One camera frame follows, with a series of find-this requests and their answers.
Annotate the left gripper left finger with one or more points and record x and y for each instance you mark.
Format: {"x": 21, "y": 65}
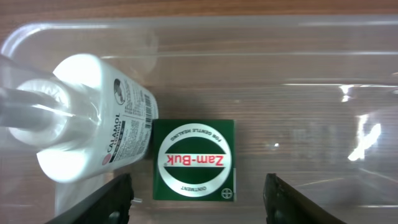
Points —
{"x": 108, "y": 204}

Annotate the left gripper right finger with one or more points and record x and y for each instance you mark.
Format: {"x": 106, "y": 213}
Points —
{"x": 286, "y": 205}

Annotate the white calamine lotion bottle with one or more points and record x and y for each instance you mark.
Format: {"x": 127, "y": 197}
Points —
{"x": 83, "y": 119}

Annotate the green Zam-Buk ointment box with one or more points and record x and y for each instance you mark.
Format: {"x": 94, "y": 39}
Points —
{"x": 194, "y": 160}

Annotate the clear plastic container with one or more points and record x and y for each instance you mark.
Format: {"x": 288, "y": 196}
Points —
{"x": 314, "y": 99}

